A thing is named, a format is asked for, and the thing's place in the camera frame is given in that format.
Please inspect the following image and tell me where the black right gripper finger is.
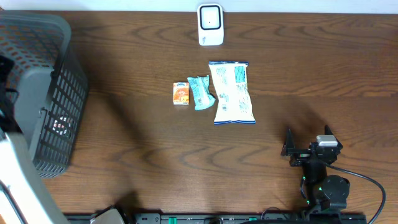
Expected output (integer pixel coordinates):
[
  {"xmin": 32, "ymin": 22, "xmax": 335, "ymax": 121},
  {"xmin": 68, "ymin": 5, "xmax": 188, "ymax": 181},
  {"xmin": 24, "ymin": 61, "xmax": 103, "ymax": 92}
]
[
  {"xmin": 324, "ymin": 125, "xmax": 343, "ymax": 149},
  {"xmin": 280, "ymin": 128, "xmax": 295, "ymax": 156}
]

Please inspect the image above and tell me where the white blue snack bag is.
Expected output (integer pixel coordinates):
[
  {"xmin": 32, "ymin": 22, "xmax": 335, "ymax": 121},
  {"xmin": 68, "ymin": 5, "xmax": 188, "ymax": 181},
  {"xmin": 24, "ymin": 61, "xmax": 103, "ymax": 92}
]
[{"xmin": 208, "ymin": 61, "xmax": 256, "ymax": 125}]

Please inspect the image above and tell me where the teal snack packet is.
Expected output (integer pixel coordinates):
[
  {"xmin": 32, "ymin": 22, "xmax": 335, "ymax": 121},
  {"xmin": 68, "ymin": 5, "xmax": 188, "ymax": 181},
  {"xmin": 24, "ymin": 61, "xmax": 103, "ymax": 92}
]
[{"xmin": 187, "ymin": 75, "xmax": 215, "ymax": 111}]

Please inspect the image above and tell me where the orange Kleenex tissue pack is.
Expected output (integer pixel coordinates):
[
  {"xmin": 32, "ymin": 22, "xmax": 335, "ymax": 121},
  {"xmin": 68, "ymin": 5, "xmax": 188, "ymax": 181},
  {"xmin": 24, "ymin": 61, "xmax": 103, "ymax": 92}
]
[{"xmin": 173, "ymin": 82, "xmax": 190, "ymax": 105}]

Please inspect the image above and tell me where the green white round tin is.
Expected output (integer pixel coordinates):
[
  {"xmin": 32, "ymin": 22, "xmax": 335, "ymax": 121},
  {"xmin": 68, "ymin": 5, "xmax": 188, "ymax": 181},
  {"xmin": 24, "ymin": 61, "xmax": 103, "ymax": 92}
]
[{"xmin": 52, "ymin": 116, "xmax": 72, "ymax": 136}]

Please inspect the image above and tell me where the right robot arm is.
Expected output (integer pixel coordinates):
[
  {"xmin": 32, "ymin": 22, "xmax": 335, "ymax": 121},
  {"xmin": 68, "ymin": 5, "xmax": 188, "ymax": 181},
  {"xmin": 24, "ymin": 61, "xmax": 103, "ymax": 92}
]
[{"xmin": 281, "ymin": 126, "xmax": 350, "ymax": 220}]

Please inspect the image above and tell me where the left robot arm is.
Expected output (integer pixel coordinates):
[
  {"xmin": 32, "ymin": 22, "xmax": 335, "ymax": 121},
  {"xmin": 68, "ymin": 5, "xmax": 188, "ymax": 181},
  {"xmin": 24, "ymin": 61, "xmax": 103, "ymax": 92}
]
[{"xmin": 1, "ymin": 85, "xmax": 83, "ymax": 224}]

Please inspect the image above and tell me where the white barcode scanner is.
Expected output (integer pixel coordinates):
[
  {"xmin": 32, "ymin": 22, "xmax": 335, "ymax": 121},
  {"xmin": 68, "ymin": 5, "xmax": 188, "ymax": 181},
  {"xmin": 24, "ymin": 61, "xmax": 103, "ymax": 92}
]
[{"xmin": 197, "ymin": 3, "xmax": 224, "ymax": 46}]

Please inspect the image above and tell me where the grey plastic shopping basket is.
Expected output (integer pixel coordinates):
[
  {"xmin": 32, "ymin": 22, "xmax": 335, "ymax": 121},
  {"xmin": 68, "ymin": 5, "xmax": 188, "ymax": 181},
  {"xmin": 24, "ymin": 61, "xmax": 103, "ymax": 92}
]
[{"xmin": 1, "ymin": 11, "xmax": 89, "ymax": 179}]

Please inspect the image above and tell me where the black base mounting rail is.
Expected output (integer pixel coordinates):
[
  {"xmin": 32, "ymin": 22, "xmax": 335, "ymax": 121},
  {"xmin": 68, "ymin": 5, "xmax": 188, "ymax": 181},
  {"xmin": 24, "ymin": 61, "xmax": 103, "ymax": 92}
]
[{"xmin": 65, "ymin": 212, "xmax": 368, "ymax": 224}]

